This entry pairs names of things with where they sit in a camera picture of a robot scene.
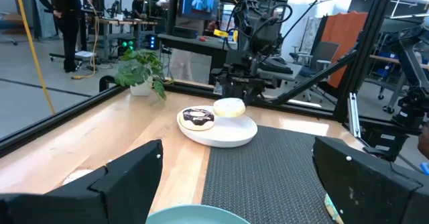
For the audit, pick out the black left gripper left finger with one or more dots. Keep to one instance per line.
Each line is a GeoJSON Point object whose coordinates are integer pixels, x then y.
{"type": "Point", "coordinates": [117, 187]}

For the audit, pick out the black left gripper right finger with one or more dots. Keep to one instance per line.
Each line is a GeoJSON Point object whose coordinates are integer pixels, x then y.
{"type": "Point", "coordinates": [368, 187]}

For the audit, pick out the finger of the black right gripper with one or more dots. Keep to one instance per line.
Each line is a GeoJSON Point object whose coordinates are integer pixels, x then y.
{"type": "Point", "coordinates": [228, 90]}
{"type": "Point", "coordinates": [251, 93]}

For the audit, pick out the plain white glazed donut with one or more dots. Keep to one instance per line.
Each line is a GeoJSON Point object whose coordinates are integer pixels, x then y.
{"type": "Point", "coordinates": [229, 107]}

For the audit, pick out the chocolate glazed donut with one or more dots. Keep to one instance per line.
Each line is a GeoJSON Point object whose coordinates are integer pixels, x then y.
{"type": "Point", "coordinates": [197, 119]}

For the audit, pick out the large mint glazed donut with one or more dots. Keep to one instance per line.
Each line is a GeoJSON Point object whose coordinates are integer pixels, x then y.
{"type": "Point", "coordinates": [332, 210]}

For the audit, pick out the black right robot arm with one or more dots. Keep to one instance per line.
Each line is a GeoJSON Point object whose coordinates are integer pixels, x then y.
{"type": "Point", "coordinates": [258, 33]}

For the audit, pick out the white plate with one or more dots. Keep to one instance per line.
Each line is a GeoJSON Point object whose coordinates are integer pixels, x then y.
{"type": "Point", "coordinates": [228, 133]}

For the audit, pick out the small red desk item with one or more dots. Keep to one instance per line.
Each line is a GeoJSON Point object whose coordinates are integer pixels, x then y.
{"type": "Point", "coordinates": [203, 39]}

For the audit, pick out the grey office desk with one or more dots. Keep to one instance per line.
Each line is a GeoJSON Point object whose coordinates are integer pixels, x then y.
{"type": "Point", "coordinates": [187, 44]}

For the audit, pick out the person's hand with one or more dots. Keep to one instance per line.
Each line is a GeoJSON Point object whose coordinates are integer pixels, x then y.
{"type": "Point", "coordinates": [425, 141]}

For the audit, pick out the black desktop box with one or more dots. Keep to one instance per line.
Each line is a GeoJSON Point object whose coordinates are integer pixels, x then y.
{"type": "Point", "coordinates": [185, 32]}

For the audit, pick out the grey office chair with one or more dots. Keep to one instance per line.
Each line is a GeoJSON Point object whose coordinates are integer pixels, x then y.
{"type": "Point", "coordinates": [323, 54]}

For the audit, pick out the light blue plate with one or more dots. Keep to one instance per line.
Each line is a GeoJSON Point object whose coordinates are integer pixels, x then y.
{"type": "Point", "coordinates": [196, 215]}

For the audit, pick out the grey woven placemat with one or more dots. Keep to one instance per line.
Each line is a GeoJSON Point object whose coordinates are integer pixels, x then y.
{"type": "Point", "coordinates": [268, 177]}

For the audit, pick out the potted green plant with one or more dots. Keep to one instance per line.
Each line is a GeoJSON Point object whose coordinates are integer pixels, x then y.
{"type": "Point", "coordinates": [140, 69]}

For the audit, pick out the orange partition panel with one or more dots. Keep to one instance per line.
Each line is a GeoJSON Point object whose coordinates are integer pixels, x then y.
{"type": "Point", "coordinates": [345, 39]}

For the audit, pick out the wooden workbench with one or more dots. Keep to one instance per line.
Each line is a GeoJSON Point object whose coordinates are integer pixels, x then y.
{"type": "Point", "coordinates": [127, 22]}

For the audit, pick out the person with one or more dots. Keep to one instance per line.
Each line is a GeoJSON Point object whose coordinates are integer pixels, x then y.
{"type": "Point", "coordinates": [138, 6]}
{"type": "Point", "coordinates": [65, 16]}

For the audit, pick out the silver aluminium bracket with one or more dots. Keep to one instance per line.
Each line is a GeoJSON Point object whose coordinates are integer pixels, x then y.
{"type": "Point", "coordinates": [354, 115]}

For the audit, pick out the black table frame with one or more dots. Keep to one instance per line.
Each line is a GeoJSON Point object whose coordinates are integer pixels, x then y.
{"type": "Point", "coordinates": [50, 123]}

